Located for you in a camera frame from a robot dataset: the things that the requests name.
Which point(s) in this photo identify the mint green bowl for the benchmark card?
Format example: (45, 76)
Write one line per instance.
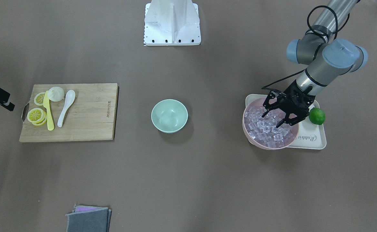
(169, 116)

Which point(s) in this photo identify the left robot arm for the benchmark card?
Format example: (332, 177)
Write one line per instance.
(326, 57)

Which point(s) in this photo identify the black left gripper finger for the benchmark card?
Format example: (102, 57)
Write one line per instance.
(270, 106)
(283, 118)

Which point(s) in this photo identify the yellow plastic knife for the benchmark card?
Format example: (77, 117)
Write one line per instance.
(46, 104)

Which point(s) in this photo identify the pink bowl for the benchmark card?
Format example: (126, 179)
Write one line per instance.
(256, 141)

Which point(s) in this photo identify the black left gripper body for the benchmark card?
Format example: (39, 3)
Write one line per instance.
(292, 102)

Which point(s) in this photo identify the purple cloth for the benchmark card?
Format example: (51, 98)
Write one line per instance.
(82, 208)

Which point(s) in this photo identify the pile of clear ice cubes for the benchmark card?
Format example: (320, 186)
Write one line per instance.
(265, 132)

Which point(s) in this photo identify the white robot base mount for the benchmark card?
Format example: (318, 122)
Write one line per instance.
(172, 23)

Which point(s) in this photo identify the white ceramic spoon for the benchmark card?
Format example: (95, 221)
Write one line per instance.
(69, 100)

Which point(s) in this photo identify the cream plastic tray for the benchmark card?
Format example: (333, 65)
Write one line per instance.
(309, 135)

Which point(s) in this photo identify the wooden cutting board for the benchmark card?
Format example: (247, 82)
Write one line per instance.
(91, 117)

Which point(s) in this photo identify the upper lemon slice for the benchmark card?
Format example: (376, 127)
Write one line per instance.
(39, 98)

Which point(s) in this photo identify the green lime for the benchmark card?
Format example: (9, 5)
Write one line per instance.
(317, 116)

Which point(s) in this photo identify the white steamed bun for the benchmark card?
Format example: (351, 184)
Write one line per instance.
(56, 94)

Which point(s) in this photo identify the lower lemon slice stack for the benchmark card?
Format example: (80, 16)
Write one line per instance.
(37, 116)

